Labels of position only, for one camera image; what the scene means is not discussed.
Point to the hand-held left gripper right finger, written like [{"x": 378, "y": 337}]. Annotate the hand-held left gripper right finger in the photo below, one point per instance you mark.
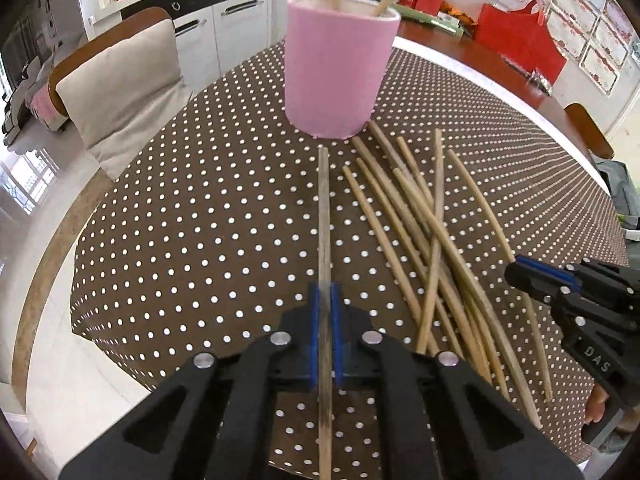
[{"x": 336, "y": 332}]

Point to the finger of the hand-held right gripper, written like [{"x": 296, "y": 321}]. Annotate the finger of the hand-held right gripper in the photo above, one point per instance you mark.
[{"x": 540, "y": 280}]

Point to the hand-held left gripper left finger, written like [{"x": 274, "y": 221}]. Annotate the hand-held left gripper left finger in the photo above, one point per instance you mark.
[{"x": 313, "y": 332}]

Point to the pile of wooden chopsticks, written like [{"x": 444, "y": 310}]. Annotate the pile of wooden chopsticks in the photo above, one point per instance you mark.
[{"x": 435, "y": 260}]

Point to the pink cup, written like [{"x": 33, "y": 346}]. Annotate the pink cup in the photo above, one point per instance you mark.
[{"x": 335, "y": 70}]

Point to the person's right hand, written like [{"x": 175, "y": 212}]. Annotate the person's right hand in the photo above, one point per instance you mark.
[{"x": 598, "y": 405}]

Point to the grey green clothing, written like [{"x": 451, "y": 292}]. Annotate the grey green clothing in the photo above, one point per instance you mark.
[{"x": 622, "y": 190}]

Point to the wooden chair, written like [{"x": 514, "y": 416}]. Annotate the wooden chair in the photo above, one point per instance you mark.
[
  {"x": 590, "y": 130},
  {"x": 82, "y": 60}
]

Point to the small clear packet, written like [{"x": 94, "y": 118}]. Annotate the small clear packet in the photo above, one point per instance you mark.
[{"x": 540, "y": 82}]

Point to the red gift bag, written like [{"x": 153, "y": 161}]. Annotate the red gift bag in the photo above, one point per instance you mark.
[{"x": 520, "y": 45}]

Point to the white paper sheet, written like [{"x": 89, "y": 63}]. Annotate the white paper sheet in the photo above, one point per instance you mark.
[{"x": 430, "y": 59}]

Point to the group of paper certificates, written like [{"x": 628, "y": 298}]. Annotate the group of paper certificates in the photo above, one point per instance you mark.
[{"x": 575, "y": 5}]

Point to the green tray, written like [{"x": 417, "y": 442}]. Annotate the green tray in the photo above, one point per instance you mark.
[{"x": 430, "y": 19}]

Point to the beige chair cushion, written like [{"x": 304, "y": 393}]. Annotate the beige chair cushion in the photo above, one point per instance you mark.
[{"x": 125, "y": 90}]

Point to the white sideboard cabinet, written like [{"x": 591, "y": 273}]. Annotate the white sideboard cabinet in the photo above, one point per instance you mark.
[{"x": 240, "y": 30}]

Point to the pink covered sofa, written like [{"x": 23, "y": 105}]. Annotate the pink covered sofa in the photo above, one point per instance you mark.
[{"x": 47, "y": 110}]

